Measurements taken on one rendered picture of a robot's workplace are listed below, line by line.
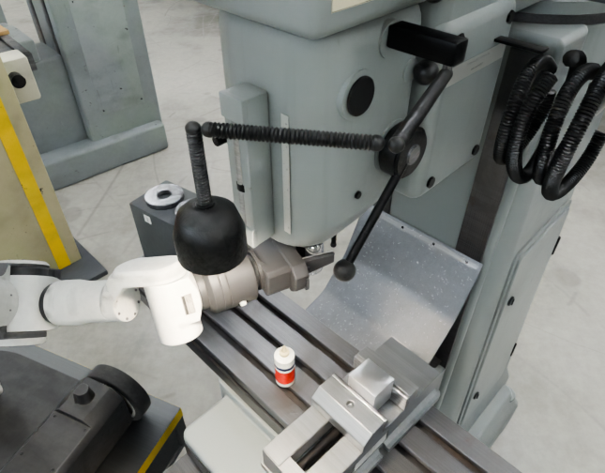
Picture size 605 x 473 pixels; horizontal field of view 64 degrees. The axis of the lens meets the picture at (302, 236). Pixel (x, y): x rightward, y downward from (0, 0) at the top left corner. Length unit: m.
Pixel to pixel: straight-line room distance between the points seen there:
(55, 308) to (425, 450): 0.68
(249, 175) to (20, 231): 2.07
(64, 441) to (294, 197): 1.02
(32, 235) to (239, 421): 1.73
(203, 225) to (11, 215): 2.11
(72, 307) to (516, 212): 0.81
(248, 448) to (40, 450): 0.58
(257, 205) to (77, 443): 0.97
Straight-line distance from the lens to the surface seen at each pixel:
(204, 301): 0.73
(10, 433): 1.56
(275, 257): 0.76
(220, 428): 1.13
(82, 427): 1.46
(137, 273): 0.72
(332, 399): 0.89
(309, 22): 0.45
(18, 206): 2.53
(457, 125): 0.75
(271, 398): 1.02
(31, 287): 0.86
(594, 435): 2.29
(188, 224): 0.47
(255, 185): 0.60
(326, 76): 0.53
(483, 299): 1.19
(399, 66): 0.61
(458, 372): 1.39
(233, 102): 0.55
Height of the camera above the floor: 1.78
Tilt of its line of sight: 41 degrees down
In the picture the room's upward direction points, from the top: straight up
